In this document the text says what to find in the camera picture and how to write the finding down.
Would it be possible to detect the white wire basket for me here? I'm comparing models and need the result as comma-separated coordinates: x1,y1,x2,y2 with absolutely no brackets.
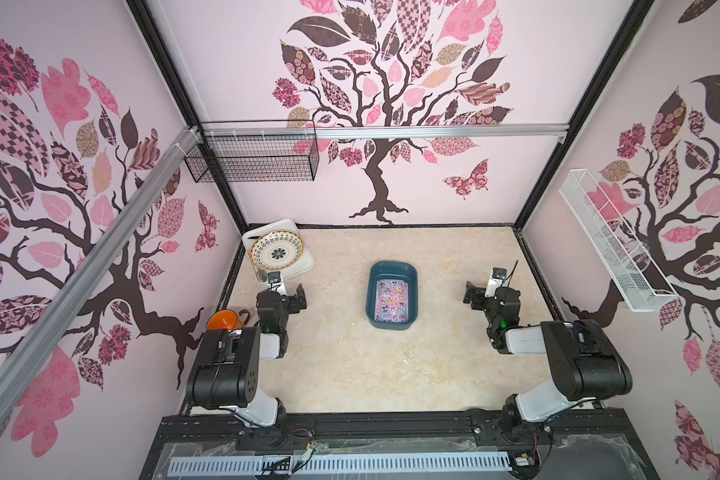
559,169,680,313

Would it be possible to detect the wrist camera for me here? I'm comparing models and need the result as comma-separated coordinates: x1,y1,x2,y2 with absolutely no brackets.
266,271,287,295
485,267,508,298

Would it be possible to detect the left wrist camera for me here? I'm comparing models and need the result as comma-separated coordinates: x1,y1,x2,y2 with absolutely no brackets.
266,271,287,295

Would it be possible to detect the black wire basket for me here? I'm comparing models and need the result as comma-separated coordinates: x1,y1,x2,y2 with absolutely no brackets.
184,120,320,183

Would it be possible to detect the teal plastic storage box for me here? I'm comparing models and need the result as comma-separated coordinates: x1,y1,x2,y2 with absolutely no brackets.
365,261,418,331

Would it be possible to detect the aluminium rail left wall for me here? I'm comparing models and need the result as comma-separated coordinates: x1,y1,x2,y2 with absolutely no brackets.
0,126,200,426

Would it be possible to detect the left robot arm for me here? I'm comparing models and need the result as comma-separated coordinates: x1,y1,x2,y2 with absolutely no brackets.
185,285,307,428

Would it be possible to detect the white square tray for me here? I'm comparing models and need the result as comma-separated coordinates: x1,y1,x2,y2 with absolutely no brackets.
242,218,315,286

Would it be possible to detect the white slotted cable duct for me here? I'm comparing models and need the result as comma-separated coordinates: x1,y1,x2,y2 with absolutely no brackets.
166,452,512,478

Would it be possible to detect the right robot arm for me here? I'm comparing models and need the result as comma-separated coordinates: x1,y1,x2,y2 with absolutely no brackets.
463,282,633,433

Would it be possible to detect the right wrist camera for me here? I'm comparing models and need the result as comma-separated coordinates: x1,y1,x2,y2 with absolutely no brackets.
485,267,508,298

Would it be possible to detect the aluminium rail back wall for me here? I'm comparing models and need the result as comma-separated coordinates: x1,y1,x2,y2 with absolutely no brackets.
204,123,569,140

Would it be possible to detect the patterned ceramic plate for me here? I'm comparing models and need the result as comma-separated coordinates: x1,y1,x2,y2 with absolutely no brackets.
249,230,305,272

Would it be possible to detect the orange mug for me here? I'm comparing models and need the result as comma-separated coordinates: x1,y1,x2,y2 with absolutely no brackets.
206,309,251,331

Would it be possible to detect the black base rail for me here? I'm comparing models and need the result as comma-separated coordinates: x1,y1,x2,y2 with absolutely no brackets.
140,409,657,479

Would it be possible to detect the aluminium rail wall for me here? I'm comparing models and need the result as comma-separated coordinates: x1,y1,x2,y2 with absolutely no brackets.
0,126,200,426
204,123,569,140

